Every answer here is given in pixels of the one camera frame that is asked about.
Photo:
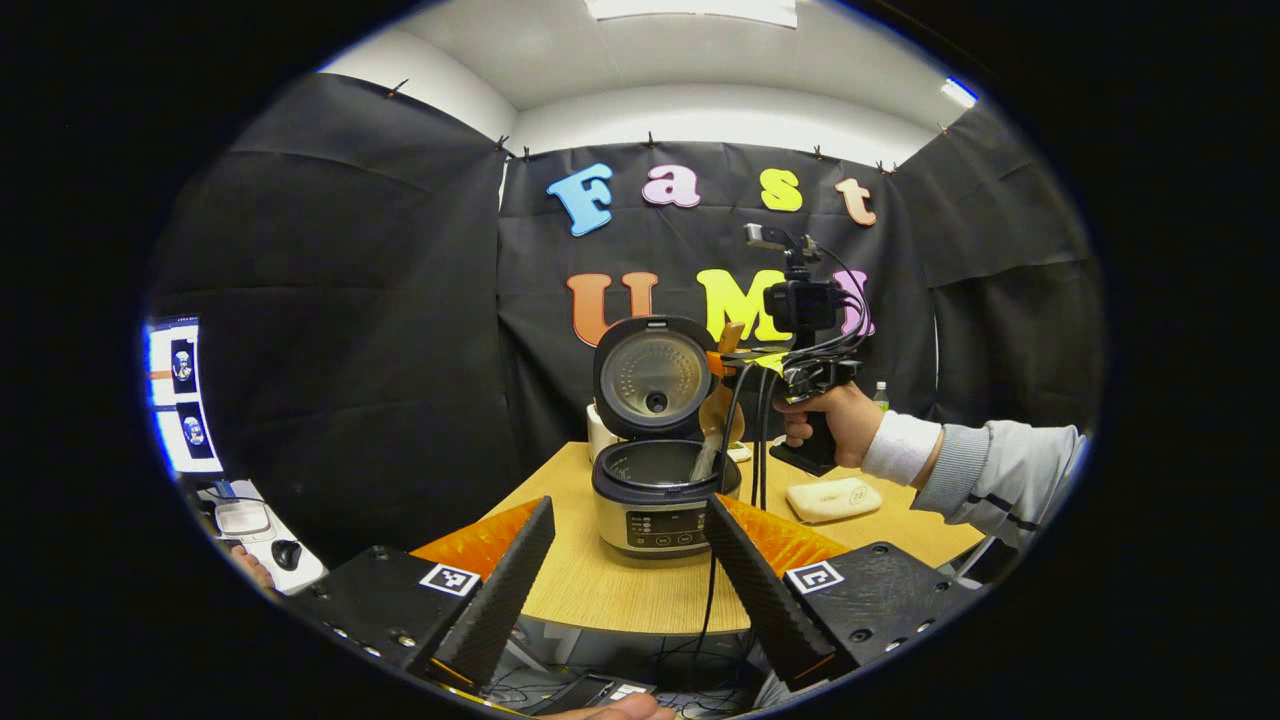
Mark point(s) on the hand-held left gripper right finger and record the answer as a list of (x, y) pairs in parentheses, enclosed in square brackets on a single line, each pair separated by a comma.
[(765, 600)]

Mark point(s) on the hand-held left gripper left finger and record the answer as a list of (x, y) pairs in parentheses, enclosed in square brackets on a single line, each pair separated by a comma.
[(500, 600)]

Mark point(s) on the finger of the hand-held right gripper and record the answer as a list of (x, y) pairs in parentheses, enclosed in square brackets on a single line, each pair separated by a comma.
[(716, 362)]

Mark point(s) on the wooden spoon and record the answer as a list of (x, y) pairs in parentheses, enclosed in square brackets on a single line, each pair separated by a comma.
[(720, 410)]

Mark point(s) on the clear tray of rice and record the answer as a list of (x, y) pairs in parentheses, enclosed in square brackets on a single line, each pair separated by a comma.
[(833, 500)]

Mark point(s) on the black and silver rice cooker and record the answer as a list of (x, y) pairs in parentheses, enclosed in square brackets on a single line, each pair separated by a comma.
[(655, 520)]

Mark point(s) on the white compartment seasoning dish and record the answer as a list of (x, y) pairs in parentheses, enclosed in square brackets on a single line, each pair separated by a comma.
[(741, 453)]

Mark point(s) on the green tea bottle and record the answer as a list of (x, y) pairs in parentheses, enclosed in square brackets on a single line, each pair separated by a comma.
[(881, 400)]

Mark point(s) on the white toaster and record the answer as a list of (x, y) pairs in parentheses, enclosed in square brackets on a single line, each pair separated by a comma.
[(597, 440)]

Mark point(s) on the black computer mouse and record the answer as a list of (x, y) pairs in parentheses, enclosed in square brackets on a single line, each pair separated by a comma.
[(286, 555)]

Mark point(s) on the small ceiling light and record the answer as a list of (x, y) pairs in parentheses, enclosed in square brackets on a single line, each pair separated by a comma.
[(958, 92)]

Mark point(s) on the small white device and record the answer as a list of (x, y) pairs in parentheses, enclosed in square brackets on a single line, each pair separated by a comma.
[(243, 520)]

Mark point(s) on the black backdrop cloth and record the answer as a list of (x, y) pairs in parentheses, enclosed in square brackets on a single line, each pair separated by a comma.
[(400, 350)]

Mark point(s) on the computer monitor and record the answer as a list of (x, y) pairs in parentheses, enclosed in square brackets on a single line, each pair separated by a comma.
[(180, 440)]

